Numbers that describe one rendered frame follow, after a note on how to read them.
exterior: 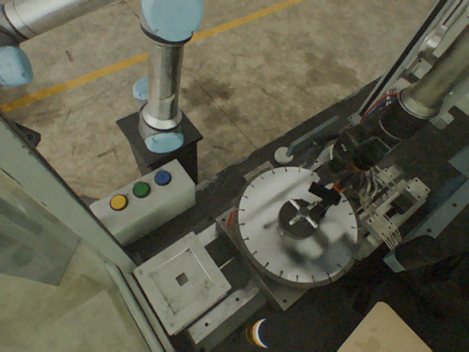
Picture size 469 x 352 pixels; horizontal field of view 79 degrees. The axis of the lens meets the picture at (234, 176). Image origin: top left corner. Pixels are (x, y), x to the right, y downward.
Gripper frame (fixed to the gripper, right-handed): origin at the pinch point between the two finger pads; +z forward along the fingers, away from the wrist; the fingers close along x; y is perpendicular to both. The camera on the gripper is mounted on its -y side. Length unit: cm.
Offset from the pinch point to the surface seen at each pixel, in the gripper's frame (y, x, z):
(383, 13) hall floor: -163, -305, 91
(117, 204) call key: -30.1, 6.2, 0.3
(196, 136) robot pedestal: -40, -34, 16
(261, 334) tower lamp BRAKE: -71, 29, -25
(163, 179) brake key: -39.3, -4.9, 0.3
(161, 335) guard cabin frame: -52, 34, 12
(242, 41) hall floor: -30, -202, 91
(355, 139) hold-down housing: -81, -7, -34
